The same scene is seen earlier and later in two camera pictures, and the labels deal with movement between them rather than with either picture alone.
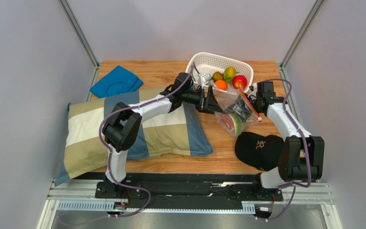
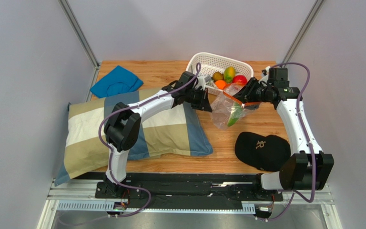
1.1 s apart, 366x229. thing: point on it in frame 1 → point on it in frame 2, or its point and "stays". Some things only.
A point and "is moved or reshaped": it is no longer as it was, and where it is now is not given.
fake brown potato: (218, 76) stays
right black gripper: (253, 96) → (251, 94)
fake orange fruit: (221, 84) stays
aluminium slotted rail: (100, 206) stays
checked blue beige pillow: (179, 131) stays
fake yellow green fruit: (229, 73) stays
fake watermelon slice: (233, 122) is moved or reshaped
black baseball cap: (262, 151) stays
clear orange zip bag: (237, 114) is moved or reshaped
